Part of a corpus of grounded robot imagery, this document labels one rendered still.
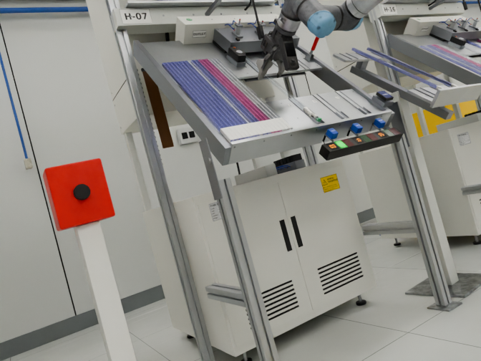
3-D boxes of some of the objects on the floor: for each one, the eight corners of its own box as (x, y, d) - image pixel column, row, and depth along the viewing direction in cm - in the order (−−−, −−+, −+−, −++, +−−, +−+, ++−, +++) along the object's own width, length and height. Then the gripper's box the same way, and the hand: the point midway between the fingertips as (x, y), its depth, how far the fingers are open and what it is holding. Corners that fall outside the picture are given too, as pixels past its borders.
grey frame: (453, 304, 150) (312, -195, 154) (280, 410, 112) (99, -257, 116) (347, 291, 198) (242, -90, 202) (200, 362, 160) (74, -109, 164)
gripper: (295, 16, 145) (275, 66, 160) (262, 18, 138) (244, 69, 154) (308, 31, 141) (286, 80, 157) (275, 34, 134) (255, 84, 150)
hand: (270, 77), depth 153 cm, fingers open, 7 cm apart
